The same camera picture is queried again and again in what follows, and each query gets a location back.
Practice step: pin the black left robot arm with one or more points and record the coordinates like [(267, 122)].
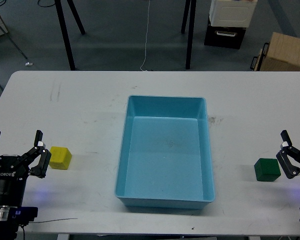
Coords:
[(14, 217)]

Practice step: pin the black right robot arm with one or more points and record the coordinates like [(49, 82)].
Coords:
[(288, 157)]

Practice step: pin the white storage box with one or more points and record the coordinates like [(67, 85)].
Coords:
[(232, 13)]

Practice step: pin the green wooden block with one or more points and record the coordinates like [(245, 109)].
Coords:
[(267, 169)]

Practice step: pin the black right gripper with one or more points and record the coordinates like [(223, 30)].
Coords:
[(288, 156)]

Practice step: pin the light blue plastic box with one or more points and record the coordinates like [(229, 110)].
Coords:
[(165, 156)]

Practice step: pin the black drawer box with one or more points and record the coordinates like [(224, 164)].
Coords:
[(224, 37)]

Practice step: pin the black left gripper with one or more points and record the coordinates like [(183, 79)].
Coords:
[(14, 171)]

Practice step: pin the cardboard box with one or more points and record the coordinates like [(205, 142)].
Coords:
[(280, 54)]

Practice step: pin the yellow wooden block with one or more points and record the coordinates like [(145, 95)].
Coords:
[(60, 158)]

